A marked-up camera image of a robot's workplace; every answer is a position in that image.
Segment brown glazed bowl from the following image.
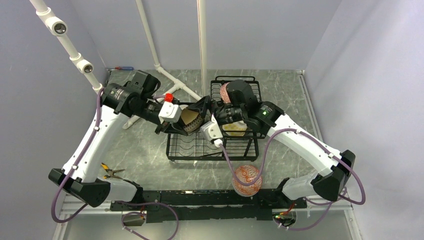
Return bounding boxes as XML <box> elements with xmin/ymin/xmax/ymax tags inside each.
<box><xmin>180</xmin><ymin>107</ymin><xmax>205</xmax><ymax>135</ymax></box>

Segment blue yellow patterned bowl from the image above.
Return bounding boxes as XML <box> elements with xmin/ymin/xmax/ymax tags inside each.
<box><xmin>221</xmin><ymin>121</ymin><xmax>248</xmax><ymax>137</ymax></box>

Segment red patterned bowl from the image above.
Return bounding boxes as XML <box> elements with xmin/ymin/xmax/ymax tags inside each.
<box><xmin>220</xmin><ymin>82</ymin><xmax>231</xmax><ymax>104</ymax></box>

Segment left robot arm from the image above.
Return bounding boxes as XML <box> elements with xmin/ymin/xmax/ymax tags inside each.
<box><xmin>48</xmin><ymin>70</ymin><xmax>180</xmax><ymax>210</ymax></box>

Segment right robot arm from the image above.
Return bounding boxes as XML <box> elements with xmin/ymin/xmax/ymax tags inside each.
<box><xmin>183</xmin><ymin>79</ymin><xmax>356</xmax><ymax>208</ymax></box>

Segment red blue screwdriver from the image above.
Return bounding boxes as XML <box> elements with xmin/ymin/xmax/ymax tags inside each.
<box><xmin>114</xmin><ymin>66</ymin><xmax>134</xmax><ymax>71</ymax></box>

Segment orange geometric patterned bowl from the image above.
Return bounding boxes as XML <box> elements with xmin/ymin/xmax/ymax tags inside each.
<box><xmin>232</xmin><ymin>165</ymin><xmax>262</xmax><ymax>197</ymax></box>

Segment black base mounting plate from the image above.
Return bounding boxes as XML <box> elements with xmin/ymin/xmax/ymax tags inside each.
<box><xmin>109</xmin><ymin>188</ymin><xmax>307</xmax><ymax>223</ymax></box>

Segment black wire dish rack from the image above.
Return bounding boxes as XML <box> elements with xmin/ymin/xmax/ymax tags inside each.
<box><xmin>165</xmin><ymin>76</ymin><xmax>269</xmax><ymax>163</ymax></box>

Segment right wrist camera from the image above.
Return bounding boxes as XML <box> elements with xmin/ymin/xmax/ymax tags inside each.
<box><xmin>200</xmin><ymin>119</ymin><xmax>223</xmax><ymax>148</ymax></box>

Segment yellow handled pliers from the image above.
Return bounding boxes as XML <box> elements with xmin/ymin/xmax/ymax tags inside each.
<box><xmin>101</xmin><ymin>162</ymin><xmax>125</xmax><ymax>180</ymax></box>

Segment aluminium rail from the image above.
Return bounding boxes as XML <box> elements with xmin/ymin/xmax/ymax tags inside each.
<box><xmin>60</xmin><ymin>190</ymin><xmax>353</xmax><ymax>215</ymax></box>

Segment white PVC pipe frame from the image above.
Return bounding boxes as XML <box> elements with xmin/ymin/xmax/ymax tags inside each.
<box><xmin>29</xmin><ymin>0</ymin><xmax>209</xmax><ymax>130</ymax></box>

